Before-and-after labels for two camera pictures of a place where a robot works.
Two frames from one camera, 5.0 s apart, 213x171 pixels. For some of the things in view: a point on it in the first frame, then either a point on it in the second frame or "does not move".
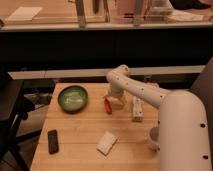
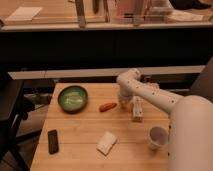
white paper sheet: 24,13 does not move
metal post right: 137,13 does not move
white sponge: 105,143 does not move
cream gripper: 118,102 → 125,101
